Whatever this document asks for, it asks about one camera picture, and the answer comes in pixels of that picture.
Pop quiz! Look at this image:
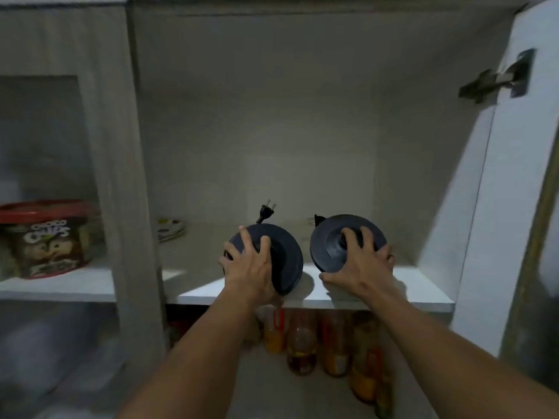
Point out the person's left hand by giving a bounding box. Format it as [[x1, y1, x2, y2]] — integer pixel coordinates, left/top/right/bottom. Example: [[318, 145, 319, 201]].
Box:
[[219, 226, 285, 308]]

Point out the person's right hand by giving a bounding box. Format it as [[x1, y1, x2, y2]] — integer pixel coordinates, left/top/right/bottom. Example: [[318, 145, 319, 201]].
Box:
[[320, 226, 401, 304]]

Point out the black kettle base with plug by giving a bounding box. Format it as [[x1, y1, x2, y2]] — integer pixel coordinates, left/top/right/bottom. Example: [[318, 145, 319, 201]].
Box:
[[223, 200, 305, 297], [307, 214, 391, 274]]

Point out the person's right forearm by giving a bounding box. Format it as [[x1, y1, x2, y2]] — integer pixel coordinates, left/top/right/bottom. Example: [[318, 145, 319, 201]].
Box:
[[369, 294, 559, 419]]

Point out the person's left forearm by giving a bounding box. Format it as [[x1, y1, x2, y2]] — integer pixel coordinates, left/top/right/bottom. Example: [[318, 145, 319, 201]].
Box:
[[116, 288, 282, 419]]

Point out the white cabinet shelf board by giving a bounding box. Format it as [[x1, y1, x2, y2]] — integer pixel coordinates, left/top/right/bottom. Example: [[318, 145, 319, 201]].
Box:
[[177, 262, 456, 313]]

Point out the amber glass bottle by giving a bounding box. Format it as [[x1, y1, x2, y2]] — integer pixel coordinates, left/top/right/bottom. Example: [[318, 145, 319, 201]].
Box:
[[286, 309, 319, 377]]

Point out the stack of plates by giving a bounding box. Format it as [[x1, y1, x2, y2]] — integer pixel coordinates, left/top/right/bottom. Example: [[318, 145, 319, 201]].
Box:
[[157, 218, 187, 243]]

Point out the tall orange sauce bottle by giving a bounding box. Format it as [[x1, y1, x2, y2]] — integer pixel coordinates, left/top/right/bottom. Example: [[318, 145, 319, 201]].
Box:
[[349, 312, 381, 404]]

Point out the white cabinet door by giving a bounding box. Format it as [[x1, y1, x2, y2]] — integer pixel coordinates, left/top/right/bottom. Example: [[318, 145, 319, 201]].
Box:
[[449, 0, 559, 358]]

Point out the cereal tub with red lid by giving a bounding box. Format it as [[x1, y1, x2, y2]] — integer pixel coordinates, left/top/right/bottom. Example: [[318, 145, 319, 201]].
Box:
[[0, 199, 102, 280]]

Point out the metal cabinet hinge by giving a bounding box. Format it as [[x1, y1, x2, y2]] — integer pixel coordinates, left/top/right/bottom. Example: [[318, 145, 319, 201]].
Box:
[[458, 49, 536, 104]]

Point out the grey wooden wall cabinet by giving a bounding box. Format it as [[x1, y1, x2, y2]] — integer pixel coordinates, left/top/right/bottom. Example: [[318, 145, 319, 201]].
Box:
[[0, 0, 559, 419]]

